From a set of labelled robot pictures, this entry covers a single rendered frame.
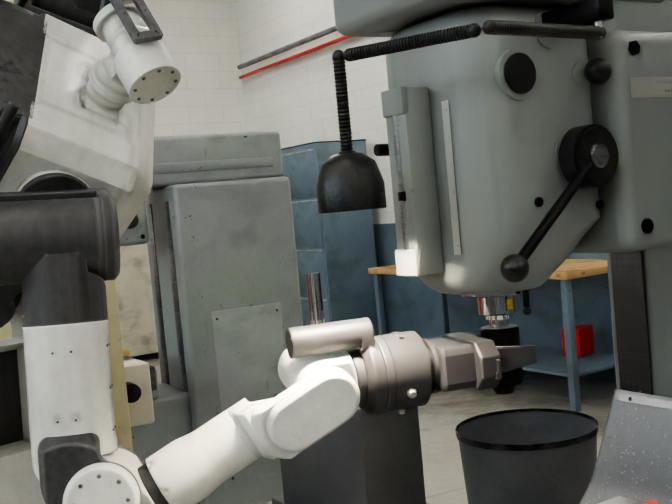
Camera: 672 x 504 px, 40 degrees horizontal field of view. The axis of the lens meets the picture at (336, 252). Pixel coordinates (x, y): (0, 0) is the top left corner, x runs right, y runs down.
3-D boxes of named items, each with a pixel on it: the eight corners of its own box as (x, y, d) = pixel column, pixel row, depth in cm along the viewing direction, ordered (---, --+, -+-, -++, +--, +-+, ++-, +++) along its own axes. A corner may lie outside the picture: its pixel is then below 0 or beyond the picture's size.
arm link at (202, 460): (262, 468, 98) (105, 574, 95) (256, 452, 108) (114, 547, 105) (208, 385, 97) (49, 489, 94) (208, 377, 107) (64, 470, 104)
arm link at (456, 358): (498, 325, 103) (399, 340, 100) (506, 409, 104) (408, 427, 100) (452, 315, 115) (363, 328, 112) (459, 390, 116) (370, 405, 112)
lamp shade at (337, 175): (304, 215, 95) (299, 155, 95) (342, 211, 101) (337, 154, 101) (363, 209, 91) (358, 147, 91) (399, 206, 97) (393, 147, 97)
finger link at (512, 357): (534, 366, 109) (487, 374, 107) (532, 340, 109) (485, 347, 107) (541, 368, 107) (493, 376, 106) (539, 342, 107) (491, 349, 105)
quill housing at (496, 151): (497, 301, 96) (472, -5, 95) (385, 294, 114) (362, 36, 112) (621, 279, 106) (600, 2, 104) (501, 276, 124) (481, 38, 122)
